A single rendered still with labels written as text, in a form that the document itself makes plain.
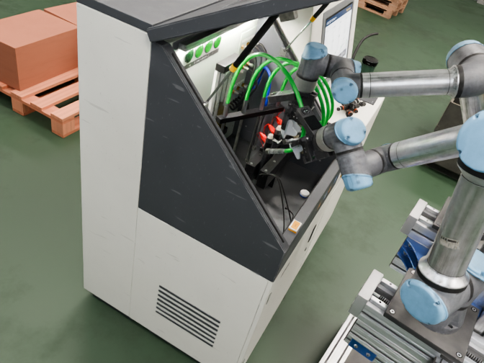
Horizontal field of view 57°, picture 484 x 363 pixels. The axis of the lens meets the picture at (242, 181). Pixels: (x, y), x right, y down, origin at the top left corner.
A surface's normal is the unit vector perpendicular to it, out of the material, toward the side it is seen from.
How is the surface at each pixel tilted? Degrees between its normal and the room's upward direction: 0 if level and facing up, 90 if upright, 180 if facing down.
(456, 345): 0
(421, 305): 97
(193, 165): 90
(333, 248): 0
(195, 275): 90
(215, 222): 90
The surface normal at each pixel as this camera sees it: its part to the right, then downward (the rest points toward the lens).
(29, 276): 0.20, -0.76
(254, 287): -0.46, 0.48
